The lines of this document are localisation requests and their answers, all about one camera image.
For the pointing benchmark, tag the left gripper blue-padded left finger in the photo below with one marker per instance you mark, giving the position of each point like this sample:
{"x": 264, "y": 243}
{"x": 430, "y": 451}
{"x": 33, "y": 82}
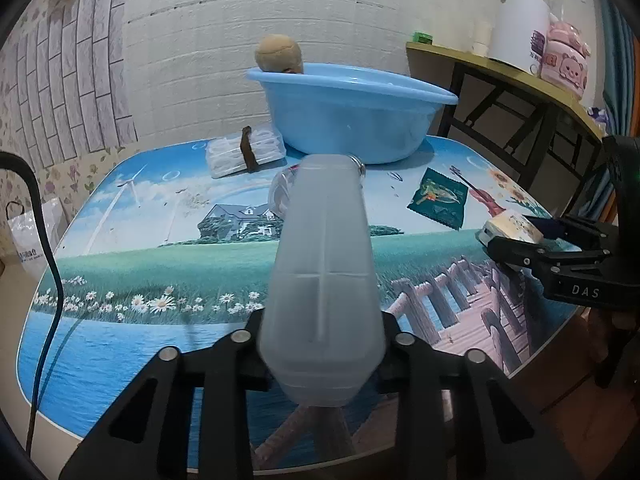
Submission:
{"x": 233, "y": 367}

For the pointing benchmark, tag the tan plush teddy bear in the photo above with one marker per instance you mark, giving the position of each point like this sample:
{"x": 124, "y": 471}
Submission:
{"x": 279, "y": 54}

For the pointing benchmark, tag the pink cartoon piggy box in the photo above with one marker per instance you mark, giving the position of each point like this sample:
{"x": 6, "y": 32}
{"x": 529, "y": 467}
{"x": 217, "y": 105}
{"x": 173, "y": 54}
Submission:
{"x": 565, "y": 60}

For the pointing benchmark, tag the yellow side table black frame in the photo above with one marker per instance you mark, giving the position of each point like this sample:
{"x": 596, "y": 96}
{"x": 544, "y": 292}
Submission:
{"x": 538, "y": 134}

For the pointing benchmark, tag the dark green snack packet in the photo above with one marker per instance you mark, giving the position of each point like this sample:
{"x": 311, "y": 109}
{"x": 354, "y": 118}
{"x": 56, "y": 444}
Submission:
{"x": 440, "y": 199}

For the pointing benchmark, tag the clear packets with brown band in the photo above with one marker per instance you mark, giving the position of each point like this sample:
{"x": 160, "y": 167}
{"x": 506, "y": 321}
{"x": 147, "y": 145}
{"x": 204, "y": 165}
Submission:
{"x": 247, "y": 150}

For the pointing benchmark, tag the white plastic shopping bag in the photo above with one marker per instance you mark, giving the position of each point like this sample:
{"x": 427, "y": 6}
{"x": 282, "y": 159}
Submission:
{"x": 25, "y": 236}

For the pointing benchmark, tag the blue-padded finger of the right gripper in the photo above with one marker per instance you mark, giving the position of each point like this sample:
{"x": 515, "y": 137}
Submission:
{"x": 582, "y": 233}
{"x": 548, "y": 263}

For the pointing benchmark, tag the light blue plastic basin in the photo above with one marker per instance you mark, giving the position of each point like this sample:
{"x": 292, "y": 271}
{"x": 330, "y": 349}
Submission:
{"x": 377, "y": 116}

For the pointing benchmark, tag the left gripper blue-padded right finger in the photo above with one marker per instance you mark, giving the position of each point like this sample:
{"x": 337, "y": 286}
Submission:
{"x": 418, "y": 375}

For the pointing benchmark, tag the cream facial tissue box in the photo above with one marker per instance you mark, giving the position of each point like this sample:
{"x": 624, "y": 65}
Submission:
{"x": 509, "y": 224}

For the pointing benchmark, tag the frosted plastic storage box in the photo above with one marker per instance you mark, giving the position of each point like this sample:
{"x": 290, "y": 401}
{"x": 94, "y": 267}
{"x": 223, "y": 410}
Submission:
{"x": 322, "y": 332}

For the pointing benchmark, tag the green small box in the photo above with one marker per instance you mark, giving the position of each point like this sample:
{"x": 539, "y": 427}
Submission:
{"x": 422, "y": 38}

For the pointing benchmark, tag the white electric kettle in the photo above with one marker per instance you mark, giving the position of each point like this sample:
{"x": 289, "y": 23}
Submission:
{"x": 520, "y": 34}

